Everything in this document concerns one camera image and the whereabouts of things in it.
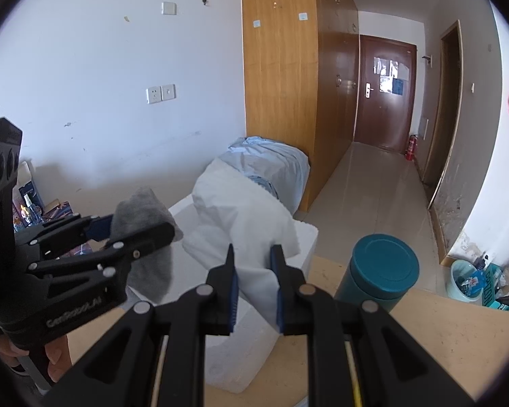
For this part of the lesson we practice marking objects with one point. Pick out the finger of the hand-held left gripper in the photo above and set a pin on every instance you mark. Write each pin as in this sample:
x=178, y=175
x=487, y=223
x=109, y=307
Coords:
x=148, y=235
x=99, y=227

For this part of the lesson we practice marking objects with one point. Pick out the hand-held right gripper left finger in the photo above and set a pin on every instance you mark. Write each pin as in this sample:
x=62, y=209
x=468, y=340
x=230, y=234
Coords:
x=233, y=294

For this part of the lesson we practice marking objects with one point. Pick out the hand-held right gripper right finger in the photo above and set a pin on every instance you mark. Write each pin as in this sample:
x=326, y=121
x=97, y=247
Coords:
x=278, y=299

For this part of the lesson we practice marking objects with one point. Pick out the grey cloth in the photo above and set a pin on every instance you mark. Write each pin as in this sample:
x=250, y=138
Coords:
x=146, y=207

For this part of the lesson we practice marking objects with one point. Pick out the white foam box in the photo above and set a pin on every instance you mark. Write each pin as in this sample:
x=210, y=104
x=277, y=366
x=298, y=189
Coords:
x=229, y=360

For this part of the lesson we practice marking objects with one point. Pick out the white plastic bag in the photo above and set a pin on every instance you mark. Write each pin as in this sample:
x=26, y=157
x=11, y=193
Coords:
x=237, y=216

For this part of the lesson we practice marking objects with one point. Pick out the person's left hand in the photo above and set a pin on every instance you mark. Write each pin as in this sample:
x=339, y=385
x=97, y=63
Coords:
x=58, y=356

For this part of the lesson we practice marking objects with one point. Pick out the dark printed cloth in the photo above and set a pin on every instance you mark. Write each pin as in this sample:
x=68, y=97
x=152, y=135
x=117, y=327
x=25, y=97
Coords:
x=59, y=211

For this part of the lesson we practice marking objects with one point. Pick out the teal cylindrical container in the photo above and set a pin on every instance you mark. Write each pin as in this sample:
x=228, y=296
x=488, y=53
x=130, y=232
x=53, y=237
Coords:
x=377, y=271

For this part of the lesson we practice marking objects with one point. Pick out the light blue sheet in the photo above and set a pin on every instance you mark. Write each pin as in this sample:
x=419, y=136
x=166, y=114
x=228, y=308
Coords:
x=271, y=152

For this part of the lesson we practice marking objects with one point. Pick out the light blue trash bin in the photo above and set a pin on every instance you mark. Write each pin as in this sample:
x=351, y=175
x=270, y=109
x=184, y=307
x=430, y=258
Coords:
x=456, y=288

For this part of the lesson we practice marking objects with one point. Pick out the dark brown door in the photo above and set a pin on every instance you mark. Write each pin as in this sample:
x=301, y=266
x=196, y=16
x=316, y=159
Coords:
x=377, y=123

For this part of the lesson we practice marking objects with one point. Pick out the red fire extinguisher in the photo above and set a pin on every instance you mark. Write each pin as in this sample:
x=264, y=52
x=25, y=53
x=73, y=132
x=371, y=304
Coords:
x=411, y=146

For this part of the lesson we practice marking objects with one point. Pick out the wooden wardrobe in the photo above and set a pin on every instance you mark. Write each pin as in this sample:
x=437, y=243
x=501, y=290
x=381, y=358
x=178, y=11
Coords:
x=280, y=72

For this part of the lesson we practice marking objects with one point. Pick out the green carton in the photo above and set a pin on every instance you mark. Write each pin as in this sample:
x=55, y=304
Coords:
x=492, y=292

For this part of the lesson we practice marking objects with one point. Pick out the blue paper notice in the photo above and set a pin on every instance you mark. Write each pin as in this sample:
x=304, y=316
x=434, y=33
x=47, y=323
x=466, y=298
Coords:
x=398, y=87

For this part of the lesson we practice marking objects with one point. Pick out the white wall socket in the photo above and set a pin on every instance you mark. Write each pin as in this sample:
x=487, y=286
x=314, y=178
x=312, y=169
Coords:
x=153, y=95

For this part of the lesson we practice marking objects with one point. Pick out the white wall switch plate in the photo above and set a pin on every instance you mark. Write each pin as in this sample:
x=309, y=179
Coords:
x=169, y=8

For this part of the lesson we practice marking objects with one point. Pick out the wooden doorway frame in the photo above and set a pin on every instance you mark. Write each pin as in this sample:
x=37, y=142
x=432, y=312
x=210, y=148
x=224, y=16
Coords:
x=458, y=106

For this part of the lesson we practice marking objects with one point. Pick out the wall-mounted bracket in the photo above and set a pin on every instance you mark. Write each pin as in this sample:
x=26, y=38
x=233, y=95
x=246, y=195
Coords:
x=427, y=59

